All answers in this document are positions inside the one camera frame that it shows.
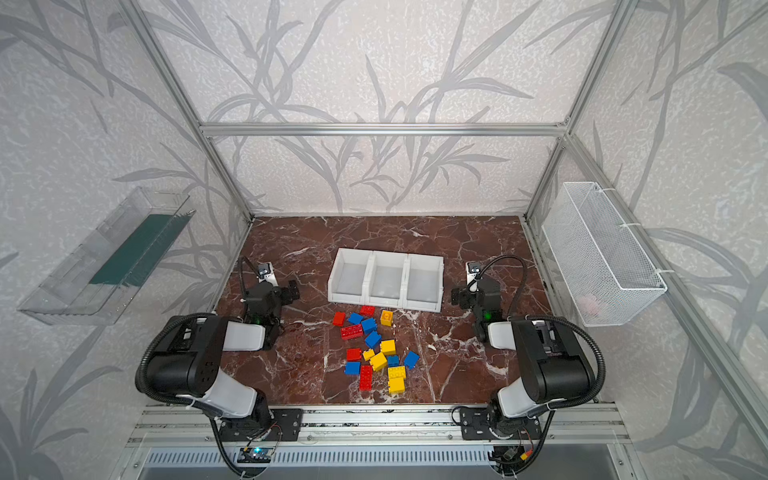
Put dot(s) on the white three-compartment sorting bin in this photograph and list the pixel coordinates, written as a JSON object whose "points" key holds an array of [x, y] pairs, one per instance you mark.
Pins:
{"points": [[387, 279]]}

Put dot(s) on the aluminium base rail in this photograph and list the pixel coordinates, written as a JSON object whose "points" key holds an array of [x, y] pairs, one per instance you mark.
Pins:
{"points": [[377, 425]]}

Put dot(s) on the red lego lower square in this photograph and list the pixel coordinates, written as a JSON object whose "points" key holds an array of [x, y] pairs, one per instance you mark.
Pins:
{"points": [[354, 355]]}

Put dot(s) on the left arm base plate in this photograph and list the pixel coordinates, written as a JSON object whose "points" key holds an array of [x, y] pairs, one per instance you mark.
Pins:
{"points": [[279, 425]]}

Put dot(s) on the long red lego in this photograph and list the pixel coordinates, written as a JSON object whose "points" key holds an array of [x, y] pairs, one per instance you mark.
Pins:
{"points": [[352, 332], [366, 378]]}

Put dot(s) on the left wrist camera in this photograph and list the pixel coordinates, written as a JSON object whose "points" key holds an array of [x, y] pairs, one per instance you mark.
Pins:
{"points": [[265, 272]]}

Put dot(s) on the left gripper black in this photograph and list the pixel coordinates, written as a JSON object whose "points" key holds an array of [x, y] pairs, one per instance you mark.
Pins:
{"points": [[285, 293]]}

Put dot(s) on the white wire mesh basket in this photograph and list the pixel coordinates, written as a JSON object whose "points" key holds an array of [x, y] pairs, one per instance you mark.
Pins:
{"points": [[597, 253]]}

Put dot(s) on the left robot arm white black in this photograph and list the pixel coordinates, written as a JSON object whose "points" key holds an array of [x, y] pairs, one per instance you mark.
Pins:
{"points": [[182, 364]]}

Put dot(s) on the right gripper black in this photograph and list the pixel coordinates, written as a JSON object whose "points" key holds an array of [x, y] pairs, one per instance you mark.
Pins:
{"points": [[462, 297]]}

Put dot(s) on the long yellow lego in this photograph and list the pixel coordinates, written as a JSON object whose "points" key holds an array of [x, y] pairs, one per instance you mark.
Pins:
{"points": [[396, 379]]}

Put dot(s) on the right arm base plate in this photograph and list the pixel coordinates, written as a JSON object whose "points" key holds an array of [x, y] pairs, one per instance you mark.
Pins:
{"points": [[486, 424]]}

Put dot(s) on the pink object in basket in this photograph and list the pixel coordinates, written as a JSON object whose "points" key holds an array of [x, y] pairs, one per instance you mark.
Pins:
{"points": [[591, 305]]}

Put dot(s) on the blue lego top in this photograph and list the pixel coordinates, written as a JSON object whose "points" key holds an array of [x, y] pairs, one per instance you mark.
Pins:
{"points": [[355, 318]]}

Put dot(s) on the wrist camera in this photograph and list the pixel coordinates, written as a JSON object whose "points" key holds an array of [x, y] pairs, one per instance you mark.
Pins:
{"points": [[472, 270], [265, 272]]}

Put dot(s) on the clear plastic wall tray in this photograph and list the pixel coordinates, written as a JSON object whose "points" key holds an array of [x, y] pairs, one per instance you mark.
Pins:
{"points": [[95, 283]]}

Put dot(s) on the small red lego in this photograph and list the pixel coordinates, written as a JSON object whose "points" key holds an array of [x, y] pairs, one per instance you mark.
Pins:
{"points": [[339, 319]]}

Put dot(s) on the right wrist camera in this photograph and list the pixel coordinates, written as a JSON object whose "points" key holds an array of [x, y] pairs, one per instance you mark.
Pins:
{"points": [[472, 270]]}

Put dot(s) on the left controller board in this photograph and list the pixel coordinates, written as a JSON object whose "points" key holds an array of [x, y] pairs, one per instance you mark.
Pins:
{"points": [[255, 455]]}

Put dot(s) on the right controller wiring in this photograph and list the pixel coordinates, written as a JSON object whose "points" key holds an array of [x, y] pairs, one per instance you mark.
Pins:
{"points": [[516, 454]]}

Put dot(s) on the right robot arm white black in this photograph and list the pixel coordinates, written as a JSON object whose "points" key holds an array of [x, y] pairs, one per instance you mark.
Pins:
{"points": [[560, 365]]}

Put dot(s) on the red lego near bin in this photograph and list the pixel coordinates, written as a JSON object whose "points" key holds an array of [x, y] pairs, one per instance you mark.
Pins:
{"points": [[367, 311]]}

